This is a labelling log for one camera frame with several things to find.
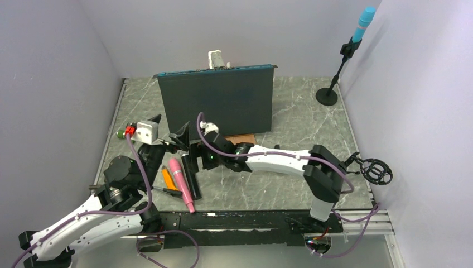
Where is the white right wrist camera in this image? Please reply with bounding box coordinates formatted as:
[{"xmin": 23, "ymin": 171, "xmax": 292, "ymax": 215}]
[{"xmin": 199, "ymin": 121, "xmax": 219, "ymax": 136}]

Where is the white grey device behind board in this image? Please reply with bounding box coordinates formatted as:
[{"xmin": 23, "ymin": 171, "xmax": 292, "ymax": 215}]
[{"xmin": 207, "ymin": 50, "xmax": 231, "ymax": 70}]

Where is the wooden base plate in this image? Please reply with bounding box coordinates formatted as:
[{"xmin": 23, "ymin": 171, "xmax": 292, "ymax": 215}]
[{"xmin": 225, "ymin": 133, "xmax": 257, "ymax": 146}]

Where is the green plastic fitting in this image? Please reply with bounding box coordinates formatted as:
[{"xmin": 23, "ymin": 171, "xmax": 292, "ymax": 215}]
[{"xmin": 116, "ymin": 130, "xmax": 126, "ymax": 140}]

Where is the black tripod shock mount stand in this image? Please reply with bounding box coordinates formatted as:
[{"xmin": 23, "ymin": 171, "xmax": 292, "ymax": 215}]
[{"xmin": 343, "ymin": 152, "xmax": 393, "ymax": 186}]

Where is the black handheld microphone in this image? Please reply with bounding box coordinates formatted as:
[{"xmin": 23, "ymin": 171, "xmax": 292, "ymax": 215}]
[{"xmin": 181, "ymin": 154, "xmax": 202, "ymax": 200}]

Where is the black front mounting rail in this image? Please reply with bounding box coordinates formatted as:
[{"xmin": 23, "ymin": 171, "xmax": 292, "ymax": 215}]
[{"xmin": 138, "ymin": 209, "xmax": 343, "ymax": 246}]

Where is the blue microphone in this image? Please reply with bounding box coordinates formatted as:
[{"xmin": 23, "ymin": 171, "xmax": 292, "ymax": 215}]
[{"xmin": 351, "ymin": 6, "xmax": 376, "ymax": 43}]

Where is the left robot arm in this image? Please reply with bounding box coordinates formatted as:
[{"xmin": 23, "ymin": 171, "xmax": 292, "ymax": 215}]
[{"xmin": 16, "ymin": 116, "xmax": 190, "ymax": 267}]

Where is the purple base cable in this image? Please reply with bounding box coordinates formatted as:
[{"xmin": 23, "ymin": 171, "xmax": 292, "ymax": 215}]
[
  {"xmin": 304, "ymin": 202, "xmax": 382, "ymax": 259},
  {"xmin": 136, "ymin": 229, "xmax": 201, "ymax": 268}
]

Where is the black stand with blue mic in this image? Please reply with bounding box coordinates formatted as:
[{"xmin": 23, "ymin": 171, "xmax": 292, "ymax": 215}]
[{"xmin": 315, "ymin": 36, "xmax": 362, "ymax": 106}]

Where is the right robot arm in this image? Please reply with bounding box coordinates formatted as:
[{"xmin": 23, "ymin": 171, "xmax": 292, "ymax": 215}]
[{"xmin": 189, "ymin": 131, "xmax": 354, "ymax": 232}]

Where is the pink microphone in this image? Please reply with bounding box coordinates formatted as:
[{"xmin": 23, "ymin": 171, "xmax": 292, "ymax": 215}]
[{"xmin": 168, "ymin": 158, "xmax": 195, "ymax": 213}]

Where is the dark teal panel board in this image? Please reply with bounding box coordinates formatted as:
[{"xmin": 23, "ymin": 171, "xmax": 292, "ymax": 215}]
[{"xmin": 154, "ymin": 64, "xmax": 276, "ymax": 140}]

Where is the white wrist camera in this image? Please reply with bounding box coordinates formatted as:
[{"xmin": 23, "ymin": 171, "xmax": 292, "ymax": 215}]
[
  {"xmin": 199, "ymin": 121, "xmax": 219, "ymax": 136},
  {"xmin": 123, "ymin": 120, "xmax": 158, "ymax": 145}
]

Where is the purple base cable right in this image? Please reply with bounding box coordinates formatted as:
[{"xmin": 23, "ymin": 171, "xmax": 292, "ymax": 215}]
[{"xmin": 304, "ymin": 202, "xmax": 382, "ymax": 259}]

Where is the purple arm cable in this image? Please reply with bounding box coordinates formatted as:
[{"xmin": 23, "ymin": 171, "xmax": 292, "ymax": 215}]
[
  {"xmin": 196, "ymin": 111, "xmax": 355, "ymax": 194},
  {"xmin": 11, "ymin": 133, "xmax": 154, "ymax": 268}
]

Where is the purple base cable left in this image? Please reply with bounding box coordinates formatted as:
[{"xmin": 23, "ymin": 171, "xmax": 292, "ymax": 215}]
[{"xmin": 136, "ymin": 229, "xmax": 201, "ymax": 268}]

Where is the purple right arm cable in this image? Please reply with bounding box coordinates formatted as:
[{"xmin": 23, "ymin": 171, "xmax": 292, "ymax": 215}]
[{"xmin": 196, "ymin": 111, "xmax": 355, "ymax": 194}]

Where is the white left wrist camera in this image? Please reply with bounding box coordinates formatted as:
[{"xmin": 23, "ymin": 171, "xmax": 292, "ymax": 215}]
[{"xmin": 123, "ymin": 120, "xmax": 158, "ymax": 145}]

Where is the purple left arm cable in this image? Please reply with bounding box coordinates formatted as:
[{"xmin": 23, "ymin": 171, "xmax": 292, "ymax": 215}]
[{"xmin": 11, "ymin": 133, "xmax": 154, "ymax": 268}]

